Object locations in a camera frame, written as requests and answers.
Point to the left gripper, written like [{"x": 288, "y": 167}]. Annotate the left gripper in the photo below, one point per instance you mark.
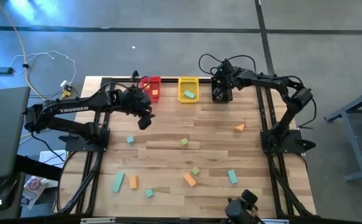
[{"x": 136, "y": 102}]

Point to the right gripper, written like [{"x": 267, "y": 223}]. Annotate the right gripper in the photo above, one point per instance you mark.
[{"x": 226, "y": 84}]

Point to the orange rectangular block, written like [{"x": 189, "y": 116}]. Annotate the orange rectangular block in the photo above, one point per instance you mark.
[
  {"x": 133, "y": 181},
  {"x": 189, "y": 179}
]

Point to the teal rectangular block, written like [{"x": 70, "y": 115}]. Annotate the teal rectangular block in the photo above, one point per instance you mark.
[
  {"x": 189, "y": 94},
  {"x": 232, "y": 176}
]

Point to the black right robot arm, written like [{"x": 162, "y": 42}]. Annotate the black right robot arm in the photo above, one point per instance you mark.
[{"x": 268, "y": 82}]

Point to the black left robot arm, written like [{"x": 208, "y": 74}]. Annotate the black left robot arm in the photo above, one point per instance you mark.
[{"x": 75, "y": 109}]

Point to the black plastic basket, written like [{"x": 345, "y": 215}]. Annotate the black plastic basket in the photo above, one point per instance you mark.
[{"x": 212, "y": 99}]

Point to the teal cube block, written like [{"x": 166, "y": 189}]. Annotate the teal cube block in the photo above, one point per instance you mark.
[
  {"x": 149, "y": 193},
  {"x": 130, "y": 139}
]

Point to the red plastic basket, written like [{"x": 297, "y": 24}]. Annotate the red plastic basket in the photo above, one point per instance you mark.
[{"x": 156, "y": 99}]

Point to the orange cube block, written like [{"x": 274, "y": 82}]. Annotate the orange cube block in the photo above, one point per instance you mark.
[
  {"x": 146, "y": 87},
  {"x": 155, "y": 92}
]

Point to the orange triangular block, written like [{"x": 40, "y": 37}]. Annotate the orange triangular block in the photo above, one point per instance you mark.
[{"x": 240, "y": 128}]

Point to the yellow plastic basket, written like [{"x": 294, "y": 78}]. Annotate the yellow plastic basket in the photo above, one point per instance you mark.
[{"x": 184, "y": 84}]

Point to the green cube block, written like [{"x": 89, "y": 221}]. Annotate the green cube block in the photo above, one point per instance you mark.
[
  {"x": 184, "y": 142},
  {"x": 195, "y": 170}
]

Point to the small black clamp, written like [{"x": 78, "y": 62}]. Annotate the small black clamp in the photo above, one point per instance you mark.
[{"x": 135, "y": 76}]

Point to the long teal block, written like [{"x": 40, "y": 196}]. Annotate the long teal block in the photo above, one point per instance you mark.
[{"x": 118, "y": 182}]

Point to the yellow connector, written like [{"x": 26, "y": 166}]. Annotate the yellow connector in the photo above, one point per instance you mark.
[{"x": 66, "y": 93}]

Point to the white plug adapter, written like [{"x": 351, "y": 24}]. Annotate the white plug adapter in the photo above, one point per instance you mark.
[{"x": 65, "y": 83}]

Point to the white paper box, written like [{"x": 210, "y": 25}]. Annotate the white paper box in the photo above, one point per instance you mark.
[{"x": 52, "y": 157}]

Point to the printed paper bag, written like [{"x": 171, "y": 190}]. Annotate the printed paper bag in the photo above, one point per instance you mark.
[{"x": 33, "y": 189}]

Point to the black mouse with light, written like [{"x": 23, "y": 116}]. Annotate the black mouse with light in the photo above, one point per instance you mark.
[{"x": 8, "y": 193}]

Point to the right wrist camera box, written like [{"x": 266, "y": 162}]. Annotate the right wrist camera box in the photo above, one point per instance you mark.
[{"x": 224, "y": 69}]

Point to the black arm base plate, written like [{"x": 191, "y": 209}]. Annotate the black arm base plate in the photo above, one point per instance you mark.
[
  {"x": 293, "y": 148},
  {"x": 75, "y": 144}
]

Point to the silver metal bracket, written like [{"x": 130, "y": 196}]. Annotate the silver metal bracket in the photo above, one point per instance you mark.
[
  {"x": 97, "y": 221},
  {"x": 275, "y": 221}
]

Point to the grey metal table frame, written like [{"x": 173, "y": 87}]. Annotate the grey metal table frame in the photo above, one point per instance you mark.
[{"x": 349, "y": 106}]

